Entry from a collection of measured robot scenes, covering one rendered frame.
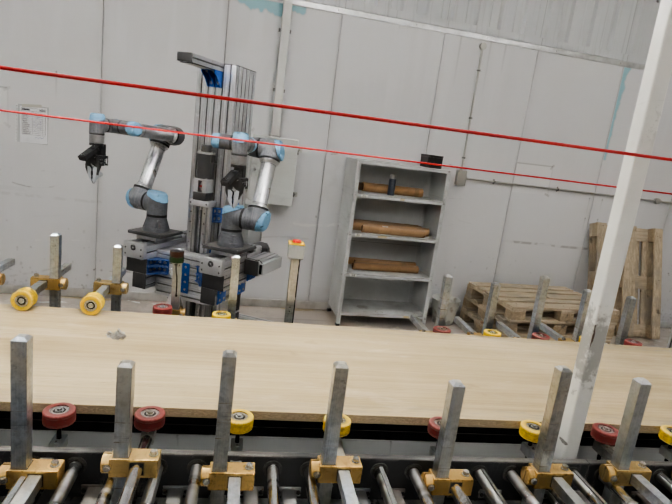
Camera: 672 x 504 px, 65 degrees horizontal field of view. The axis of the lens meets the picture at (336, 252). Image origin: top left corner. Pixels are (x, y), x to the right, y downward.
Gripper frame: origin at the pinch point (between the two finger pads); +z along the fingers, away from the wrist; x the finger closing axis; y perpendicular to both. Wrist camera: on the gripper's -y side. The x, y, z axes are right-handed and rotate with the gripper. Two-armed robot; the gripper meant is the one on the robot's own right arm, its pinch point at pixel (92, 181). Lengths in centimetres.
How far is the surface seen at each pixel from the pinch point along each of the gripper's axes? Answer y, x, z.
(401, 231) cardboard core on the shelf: 251, -125, 37
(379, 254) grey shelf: 284, -101, 69
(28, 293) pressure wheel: -78, -42, 35
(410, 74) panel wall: 287, -105, -107
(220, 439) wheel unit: -121, -151, 39
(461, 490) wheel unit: -95, -211, 50
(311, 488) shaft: -113, -174, 51
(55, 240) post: -58, -34, 18
